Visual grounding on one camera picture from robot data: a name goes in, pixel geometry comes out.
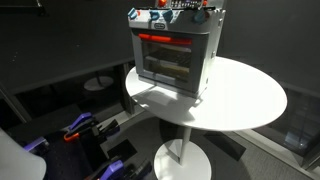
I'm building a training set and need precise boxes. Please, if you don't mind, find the blue stove knob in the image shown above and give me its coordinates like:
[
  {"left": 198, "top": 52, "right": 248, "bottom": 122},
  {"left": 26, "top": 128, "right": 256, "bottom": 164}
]
[
  {"left": 128, "top": 8, "right": 139, "bottom": 20},
  {"left": 194, "top": 9, "right": 210, "bottom": 25},
  {"left": 148, "top": 9, "right": 161, "bottom": 22},
  {"left": 162, "top": 9, "right": 174, "bottom": 23}
]

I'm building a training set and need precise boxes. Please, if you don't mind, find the gray toy stove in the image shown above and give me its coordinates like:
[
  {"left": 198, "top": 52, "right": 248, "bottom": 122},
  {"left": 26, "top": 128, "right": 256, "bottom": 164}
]
[{"left": 127, "top": 0, "right": 227, "bottom": 99}]

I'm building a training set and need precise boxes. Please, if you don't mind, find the stove button display panel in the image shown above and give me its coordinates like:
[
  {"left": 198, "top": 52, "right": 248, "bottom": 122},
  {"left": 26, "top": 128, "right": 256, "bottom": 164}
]
[{"left": 169, "top": 0, "right": 203, "bottom": 9}]

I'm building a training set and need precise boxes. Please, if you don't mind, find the gray oven door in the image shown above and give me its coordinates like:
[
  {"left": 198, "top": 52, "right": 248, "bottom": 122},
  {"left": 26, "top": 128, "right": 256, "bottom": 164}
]
[{"left": 130, "top": 28, "right": 210, "bottom": 95}]

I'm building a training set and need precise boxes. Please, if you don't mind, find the purple black clamp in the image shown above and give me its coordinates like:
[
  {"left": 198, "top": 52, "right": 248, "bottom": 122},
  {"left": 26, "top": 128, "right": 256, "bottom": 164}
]
[
  {"left": 99, "top": 159, "right": 126, "bottom": 180},
  {"left": 23, "top": 135, "right": 49, "bottom": 153},
  {"left": 68, "top": 112, "right": 94, "bottom": 133}
]

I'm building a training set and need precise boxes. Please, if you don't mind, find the orange clamp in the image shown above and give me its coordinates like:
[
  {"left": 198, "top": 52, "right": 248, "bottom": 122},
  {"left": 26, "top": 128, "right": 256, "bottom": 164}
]
[{"left": 63, "top": 132, "right": 81, "bottom": 143}]

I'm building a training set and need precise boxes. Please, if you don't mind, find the orange oven door handle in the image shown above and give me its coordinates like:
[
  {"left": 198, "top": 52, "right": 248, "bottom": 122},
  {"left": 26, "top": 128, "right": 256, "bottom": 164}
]
[{"left": 138, "top": 32, "right": 193, "bottom": 46}]

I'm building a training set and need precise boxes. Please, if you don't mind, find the round white pedestal base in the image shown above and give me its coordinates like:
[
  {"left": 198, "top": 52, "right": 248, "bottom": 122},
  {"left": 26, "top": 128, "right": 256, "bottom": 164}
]
[{"left": 83, "top": 71, "right": 115, "bottom": 92}]

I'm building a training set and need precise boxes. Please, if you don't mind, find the white round pedestal table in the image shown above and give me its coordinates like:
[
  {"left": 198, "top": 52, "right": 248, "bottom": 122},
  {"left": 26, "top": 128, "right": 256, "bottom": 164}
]
[{"left": 125, "top": 55, "right": 288, "bottom": 180}]

